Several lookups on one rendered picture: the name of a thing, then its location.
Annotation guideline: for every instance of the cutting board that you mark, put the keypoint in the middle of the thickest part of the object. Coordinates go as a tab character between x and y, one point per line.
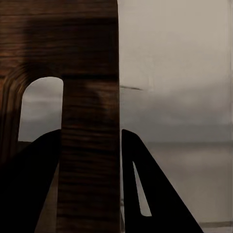
78	42

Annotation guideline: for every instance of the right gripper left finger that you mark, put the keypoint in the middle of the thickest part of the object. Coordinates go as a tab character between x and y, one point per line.
25	181

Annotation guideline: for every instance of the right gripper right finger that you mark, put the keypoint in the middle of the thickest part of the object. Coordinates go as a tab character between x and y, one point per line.
169	213

